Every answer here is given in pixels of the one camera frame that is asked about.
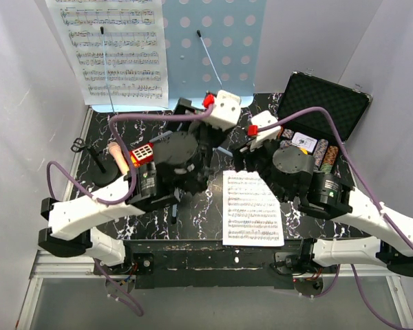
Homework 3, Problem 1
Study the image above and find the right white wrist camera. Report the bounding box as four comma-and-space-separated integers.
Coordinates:
247, 109, 283, 152

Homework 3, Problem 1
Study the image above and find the sheet music page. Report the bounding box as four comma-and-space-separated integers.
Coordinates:
222, 170, 285, 247
46, 1, 169, 107

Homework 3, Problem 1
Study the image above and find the brown chip row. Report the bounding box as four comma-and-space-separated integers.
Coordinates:
321, 146, 339, 167

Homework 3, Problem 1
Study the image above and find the green chip row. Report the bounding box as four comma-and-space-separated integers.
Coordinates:
320, 163, 333, 174

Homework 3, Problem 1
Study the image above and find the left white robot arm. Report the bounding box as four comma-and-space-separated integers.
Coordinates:
39, 91, 241, 275

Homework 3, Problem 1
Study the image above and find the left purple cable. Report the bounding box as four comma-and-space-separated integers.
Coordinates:
46, 102, 216, 317

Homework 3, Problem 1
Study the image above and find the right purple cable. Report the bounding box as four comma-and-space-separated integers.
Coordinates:
256, 106, 413, 330

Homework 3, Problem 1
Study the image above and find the purple cable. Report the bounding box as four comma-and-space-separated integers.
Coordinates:
46, 102, 216, 317
256, 106, 413, 330

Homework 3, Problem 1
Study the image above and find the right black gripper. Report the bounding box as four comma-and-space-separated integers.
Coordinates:
229, 135, 290, 204

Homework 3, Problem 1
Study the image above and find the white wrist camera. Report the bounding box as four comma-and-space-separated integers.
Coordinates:
202, 90, 242, 131
247, 109, 283, 152

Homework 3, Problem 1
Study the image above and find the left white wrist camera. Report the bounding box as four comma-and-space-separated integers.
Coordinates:
202, 90, 242, 131

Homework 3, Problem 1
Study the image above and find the white card deck box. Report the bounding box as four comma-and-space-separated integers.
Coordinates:
291, 132, 318, 153

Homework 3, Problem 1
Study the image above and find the left aluminium rail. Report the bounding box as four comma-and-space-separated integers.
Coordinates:
30, 106, 93, 278

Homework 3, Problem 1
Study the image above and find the blue white chip row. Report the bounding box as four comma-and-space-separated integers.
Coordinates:
313, 139, 329, 168

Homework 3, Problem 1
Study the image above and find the pink toy microphone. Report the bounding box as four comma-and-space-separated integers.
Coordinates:
107, 142, 129, 175

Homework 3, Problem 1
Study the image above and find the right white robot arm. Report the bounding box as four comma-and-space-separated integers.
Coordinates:
232, 140, 413, 277

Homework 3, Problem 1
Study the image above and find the blue music stand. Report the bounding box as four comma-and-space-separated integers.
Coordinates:
91, 0, 268, 225

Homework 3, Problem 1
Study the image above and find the red white chip row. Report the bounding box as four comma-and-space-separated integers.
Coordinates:
281, 129, 295, 140

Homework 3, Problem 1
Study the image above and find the black microphone stand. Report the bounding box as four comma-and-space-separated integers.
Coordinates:
70, 137, 120, 188

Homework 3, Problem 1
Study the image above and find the black poker chip case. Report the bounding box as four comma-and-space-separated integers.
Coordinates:
277, 72, 372, 174

